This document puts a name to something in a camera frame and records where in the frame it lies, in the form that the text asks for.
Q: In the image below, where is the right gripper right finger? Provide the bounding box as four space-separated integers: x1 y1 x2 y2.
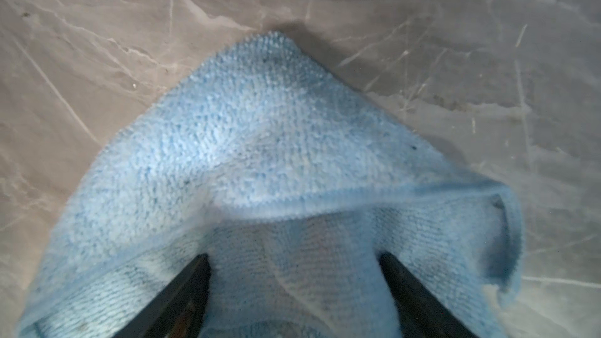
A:
379 252 476 338

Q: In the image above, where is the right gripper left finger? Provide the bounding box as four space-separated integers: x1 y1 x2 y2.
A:
114 253 211 338

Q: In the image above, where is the light blue microfibre cloth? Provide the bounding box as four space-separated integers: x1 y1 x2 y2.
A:
17 33 524 337

